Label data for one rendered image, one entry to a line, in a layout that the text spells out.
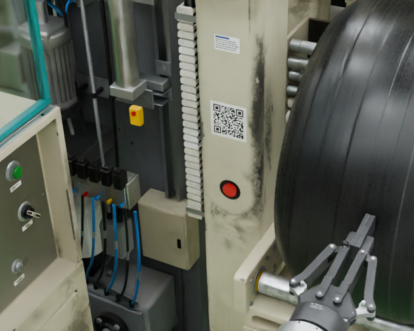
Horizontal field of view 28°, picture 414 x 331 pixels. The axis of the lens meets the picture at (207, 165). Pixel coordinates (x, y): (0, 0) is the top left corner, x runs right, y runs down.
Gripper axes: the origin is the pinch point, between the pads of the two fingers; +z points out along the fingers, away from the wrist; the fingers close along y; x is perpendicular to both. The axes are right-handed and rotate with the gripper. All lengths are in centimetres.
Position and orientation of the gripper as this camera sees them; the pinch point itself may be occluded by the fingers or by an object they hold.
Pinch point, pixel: (363, 236)
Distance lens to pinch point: 125.2
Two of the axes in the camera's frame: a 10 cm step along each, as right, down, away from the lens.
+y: -8.8, -2.4, 4.0
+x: 0.9, 7.4, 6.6
